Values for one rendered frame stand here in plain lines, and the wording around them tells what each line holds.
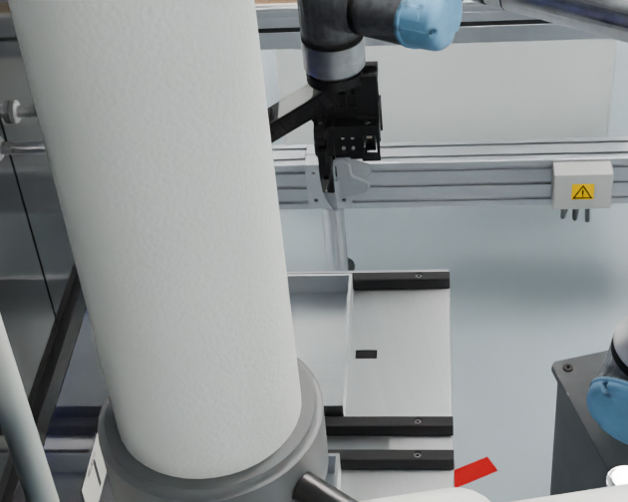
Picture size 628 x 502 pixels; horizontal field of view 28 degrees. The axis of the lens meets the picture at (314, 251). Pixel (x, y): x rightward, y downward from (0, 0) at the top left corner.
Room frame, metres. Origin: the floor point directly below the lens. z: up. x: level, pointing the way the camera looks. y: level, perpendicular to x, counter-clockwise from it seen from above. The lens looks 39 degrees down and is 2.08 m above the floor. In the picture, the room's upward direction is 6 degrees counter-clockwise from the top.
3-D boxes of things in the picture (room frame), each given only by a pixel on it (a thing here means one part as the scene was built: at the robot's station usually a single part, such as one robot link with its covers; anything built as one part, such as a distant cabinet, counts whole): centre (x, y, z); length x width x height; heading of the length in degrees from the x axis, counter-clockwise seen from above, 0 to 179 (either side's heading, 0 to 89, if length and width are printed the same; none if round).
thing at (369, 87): (1.30, -0.05, 1.23); 0.09 x 0.08 x 0.12; 82
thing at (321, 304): (1.26, 0.13, 0.90); 0.34 x 0.26 x 0.04; 82
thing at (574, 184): (2.07, -0.57, 0.50); 0.12 x 0.05 x 0.09; 82
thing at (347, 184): (1.29, -0.05, 1.13); 0.06 x 0.03 x 0.09; 82
